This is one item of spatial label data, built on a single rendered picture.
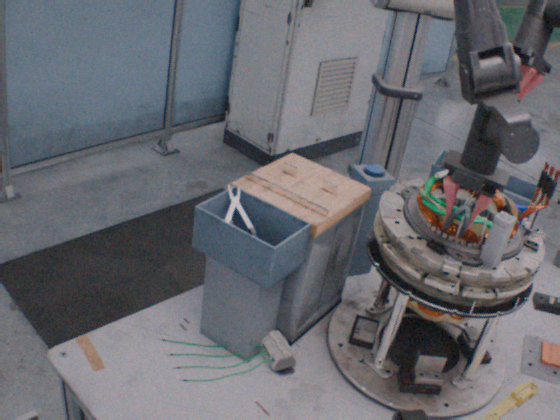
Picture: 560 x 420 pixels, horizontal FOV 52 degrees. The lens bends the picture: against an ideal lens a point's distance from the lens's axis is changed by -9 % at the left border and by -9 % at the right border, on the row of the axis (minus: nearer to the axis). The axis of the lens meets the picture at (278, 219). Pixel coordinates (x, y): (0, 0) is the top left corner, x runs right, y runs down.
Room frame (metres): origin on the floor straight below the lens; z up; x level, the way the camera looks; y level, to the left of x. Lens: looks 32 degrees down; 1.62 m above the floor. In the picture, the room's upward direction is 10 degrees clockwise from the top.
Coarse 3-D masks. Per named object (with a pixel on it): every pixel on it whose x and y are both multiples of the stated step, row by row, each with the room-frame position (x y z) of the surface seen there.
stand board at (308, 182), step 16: (288, 160) 1.14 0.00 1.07; (304, 160) 1.15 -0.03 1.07; (272, 176) 1.06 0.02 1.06; (288, 176) 1.07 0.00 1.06; (304, 176) 1.08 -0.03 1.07; (320, 176) 1.09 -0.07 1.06; (336, 176) 1.11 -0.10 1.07; (256, 192) 0.99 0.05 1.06; (272, 192) 1.00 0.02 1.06; (304, 192) 1.02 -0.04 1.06; (320, 192) 1.03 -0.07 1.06; (352, 192) 1.05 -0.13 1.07; (368, 192) 1.07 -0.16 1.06; (288, 208) 0.95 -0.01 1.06; (304, 208) 0.96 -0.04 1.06; (336, 208) 0.98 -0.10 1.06; (352, 208) 1.02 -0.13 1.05; (320, 224) 0.92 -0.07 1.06
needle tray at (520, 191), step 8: (440, 152) 1.33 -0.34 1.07; (440, 160) 1.34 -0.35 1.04; (432, 168) 1.25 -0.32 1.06; (440, 168) 1.24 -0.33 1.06; (512, 176) 1.28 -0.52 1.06; (512, 184) 1.28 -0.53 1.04; (520, 184) 1.27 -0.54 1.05; (528, 184) 1.26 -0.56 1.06; (504, 192) 1.19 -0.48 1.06; (512, 192) 1.28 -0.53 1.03; (520, 192) 1.27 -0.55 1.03; (528, 192) 1.26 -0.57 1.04; (512, 200) 1.18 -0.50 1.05; (520, 200) 1.17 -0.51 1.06; (528, 200) 1.17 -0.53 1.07
